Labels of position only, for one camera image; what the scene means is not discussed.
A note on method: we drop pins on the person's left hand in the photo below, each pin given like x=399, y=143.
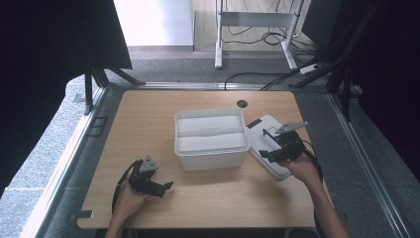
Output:
x=130, y=201

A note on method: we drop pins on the dark curtain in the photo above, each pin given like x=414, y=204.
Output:
x=49, y=66
x=389, y=82

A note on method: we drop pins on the black round table grommet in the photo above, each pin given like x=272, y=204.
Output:
x=242, y=103

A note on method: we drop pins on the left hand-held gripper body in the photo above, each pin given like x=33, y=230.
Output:
x=143, y=178

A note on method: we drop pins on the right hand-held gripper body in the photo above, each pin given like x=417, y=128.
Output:
x=290, y=142

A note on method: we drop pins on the white metal desk frame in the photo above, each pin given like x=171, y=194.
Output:
x=254, y=20

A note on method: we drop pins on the black metal stand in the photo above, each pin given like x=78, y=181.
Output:
x=340, y=66
x=99, y=77

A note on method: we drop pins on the person's right hand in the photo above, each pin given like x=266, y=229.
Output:
x=302, y=168

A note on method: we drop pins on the black rectangular floor frame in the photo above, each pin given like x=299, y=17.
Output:
x=98, y=126

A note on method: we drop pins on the white power strip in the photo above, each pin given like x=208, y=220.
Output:
x=308, y=68

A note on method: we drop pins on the white plastic storage box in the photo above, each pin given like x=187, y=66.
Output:
x=211, y=139

